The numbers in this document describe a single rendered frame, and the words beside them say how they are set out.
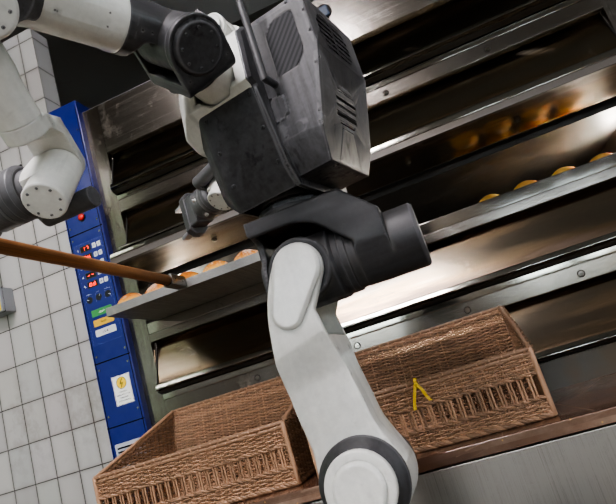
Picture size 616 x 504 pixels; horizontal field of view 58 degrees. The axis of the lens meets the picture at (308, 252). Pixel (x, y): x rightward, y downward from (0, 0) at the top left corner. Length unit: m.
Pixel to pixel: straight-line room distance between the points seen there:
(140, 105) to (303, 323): 1.61
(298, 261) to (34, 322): 1.69
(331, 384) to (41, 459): 1.68
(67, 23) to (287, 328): 0.54
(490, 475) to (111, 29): 1.07
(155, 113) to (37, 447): 1.35
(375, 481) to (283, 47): 0.70
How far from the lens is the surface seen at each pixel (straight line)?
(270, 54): 1.00
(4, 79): 0.87
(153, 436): 1.92
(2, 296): 2.50
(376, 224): 0.91
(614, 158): 1.92
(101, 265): 1.39
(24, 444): 2.50
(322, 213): 0.94
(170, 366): 2.09
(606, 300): 1.85
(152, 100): 2.35
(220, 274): 1.70
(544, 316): 1.83
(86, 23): 0.88
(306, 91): 0.94
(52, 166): 0.92
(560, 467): 1.29
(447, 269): 1.82
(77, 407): 2.33
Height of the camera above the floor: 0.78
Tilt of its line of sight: 13 degrees up
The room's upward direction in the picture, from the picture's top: 17 degrees counter-clockwise
